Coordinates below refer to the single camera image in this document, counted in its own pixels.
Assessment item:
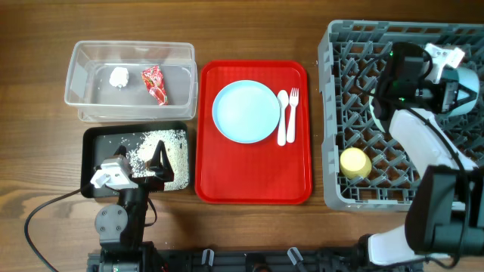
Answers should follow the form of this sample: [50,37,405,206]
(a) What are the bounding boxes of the light blue bowl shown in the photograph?
[441,67,479,116]

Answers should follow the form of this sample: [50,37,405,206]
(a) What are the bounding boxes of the rice leftovers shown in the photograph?
[108,129,190,191]

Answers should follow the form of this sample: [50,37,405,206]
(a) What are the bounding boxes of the white tissue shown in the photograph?
[109,66,129,88]

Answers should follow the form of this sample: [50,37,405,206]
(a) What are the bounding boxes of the red snack wrapper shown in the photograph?
[141,65,168,105]

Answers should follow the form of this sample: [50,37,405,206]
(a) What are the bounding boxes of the light blue plate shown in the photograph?
[211,80,281,144]

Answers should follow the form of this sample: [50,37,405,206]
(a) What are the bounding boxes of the yellow cup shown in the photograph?
[340,147,371,179]

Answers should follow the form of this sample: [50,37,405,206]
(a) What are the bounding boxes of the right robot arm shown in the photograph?
[358,42,483,269]

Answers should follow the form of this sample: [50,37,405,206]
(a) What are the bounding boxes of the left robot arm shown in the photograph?
[90,141,174,252]

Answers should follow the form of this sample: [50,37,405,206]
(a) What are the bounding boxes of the grey dishwasher rack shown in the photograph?
[318,20,483,212]

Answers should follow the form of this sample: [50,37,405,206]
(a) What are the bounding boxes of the black plastic tray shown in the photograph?
[80,121,191,198]

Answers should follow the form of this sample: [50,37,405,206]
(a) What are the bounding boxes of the red serving tray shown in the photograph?
[194,60,312,205]

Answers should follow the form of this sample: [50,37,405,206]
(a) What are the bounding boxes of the clear plastic bin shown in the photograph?
[64,40,198,122]

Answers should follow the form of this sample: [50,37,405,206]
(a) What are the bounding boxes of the white plastic spoon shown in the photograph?
[277,90,289,147]

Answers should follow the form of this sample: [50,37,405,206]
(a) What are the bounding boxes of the white plastic fork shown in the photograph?
[286,88,299,143]

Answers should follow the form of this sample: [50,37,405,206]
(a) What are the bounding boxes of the left black cable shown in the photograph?
[23,187,95,272]

